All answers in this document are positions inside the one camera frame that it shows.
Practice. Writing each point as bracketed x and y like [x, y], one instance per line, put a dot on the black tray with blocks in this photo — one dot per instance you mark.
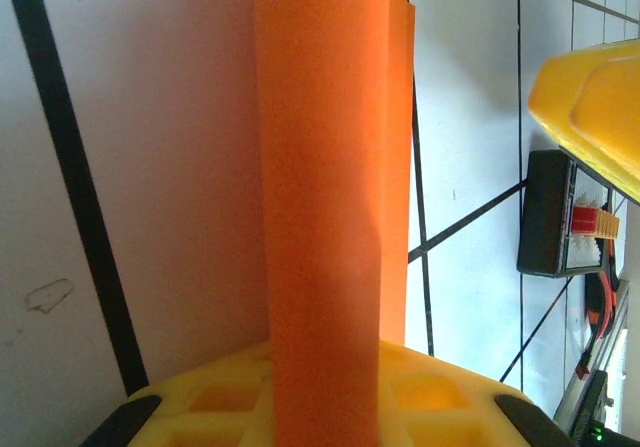
[542, 212]

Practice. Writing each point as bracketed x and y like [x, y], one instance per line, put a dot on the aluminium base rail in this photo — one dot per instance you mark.
[607, 347]

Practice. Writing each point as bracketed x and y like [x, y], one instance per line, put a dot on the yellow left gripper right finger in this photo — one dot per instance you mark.
[440, 402]

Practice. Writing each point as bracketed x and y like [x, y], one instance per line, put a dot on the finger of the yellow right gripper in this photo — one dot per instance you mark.
[590, 107]

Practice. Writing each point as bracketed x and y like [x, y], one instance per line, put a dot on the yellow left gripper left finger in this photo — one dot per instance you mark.
[215, 402]

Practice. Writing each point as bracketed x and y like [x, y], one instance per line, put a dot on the orange paper sheet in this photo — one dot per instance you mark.
[320, 167]

